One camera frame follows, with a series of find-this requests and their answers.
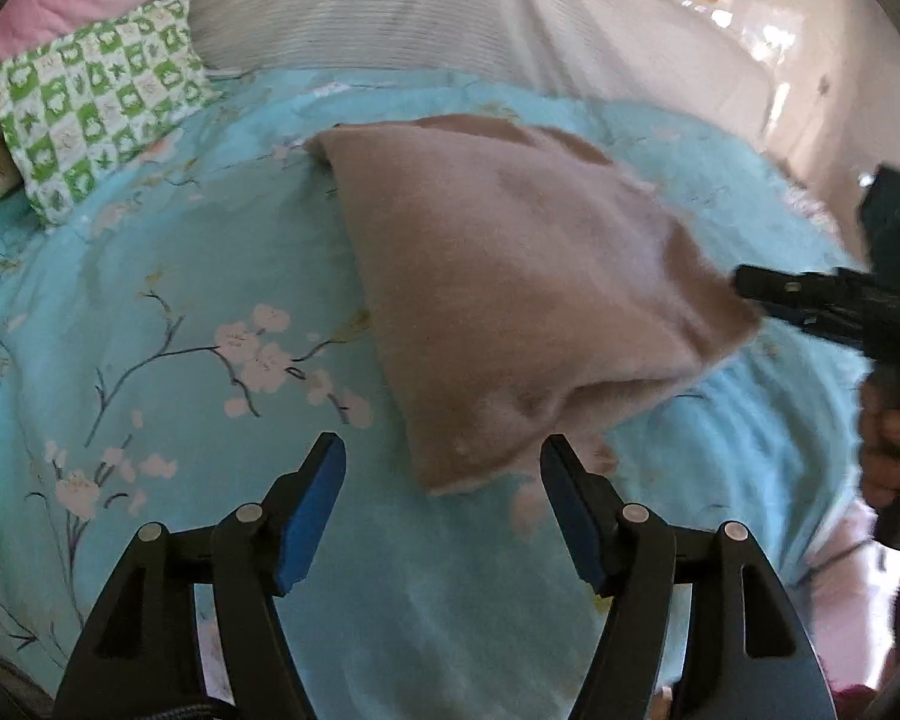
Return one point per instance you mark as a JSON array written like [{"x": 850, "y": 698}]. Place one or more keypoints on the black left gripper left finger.
[{"x": 138, "y": 654}]

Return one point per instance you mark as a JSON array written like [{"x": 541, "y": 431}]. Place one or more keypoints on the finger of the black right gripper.
[{"x": 803, "y": 300}]

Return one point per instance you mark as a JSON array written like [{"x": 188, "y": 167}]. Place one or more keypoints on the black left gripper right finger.
[{"x": 747, "y": 653}]

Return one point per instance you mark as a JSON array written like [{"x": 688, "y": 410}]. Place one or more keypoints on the person's right hand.
[{"x": 879, "y": 456}]

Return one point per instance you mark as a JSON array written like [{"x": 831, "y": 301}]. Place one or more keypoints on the grey striped bolster pillow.
[{"x": 649, "y": 50}]

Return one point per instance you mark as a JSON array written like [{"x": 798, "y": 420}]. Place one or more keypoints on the green white checkered pillow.
[{"x": 75, "y": 110}]

